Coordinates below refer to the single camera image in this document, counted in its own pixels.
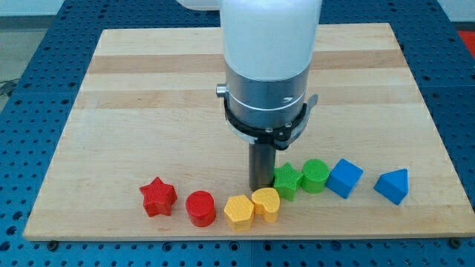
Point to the yellow heart block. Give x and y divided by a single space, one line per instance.
267 203

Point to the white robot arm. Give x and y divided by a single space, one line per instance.
267 47

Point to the blue perforated table plate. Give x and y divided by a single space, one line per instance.
36 113

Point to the yellow hexagon block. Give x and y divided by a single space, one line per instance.
239 213

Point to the blue triangular prism block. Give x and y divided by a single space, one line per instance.
393 185

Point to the wooden board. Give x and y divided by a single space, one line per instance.
147 108

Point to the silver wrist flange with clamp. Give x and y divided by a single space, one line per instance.
271 113

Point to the red cylinder block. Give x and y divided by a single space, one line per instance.
200 208

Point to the blue cube block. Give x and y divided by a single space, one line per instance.
344 177

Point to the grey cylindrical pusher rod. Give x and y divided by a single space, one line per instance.
261 166

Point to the green cylinder block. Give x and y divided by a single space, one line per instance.
316 173

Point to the green star block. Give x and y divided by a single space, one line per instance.
287 181

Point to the red star block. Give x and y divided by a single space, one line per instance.
158 198

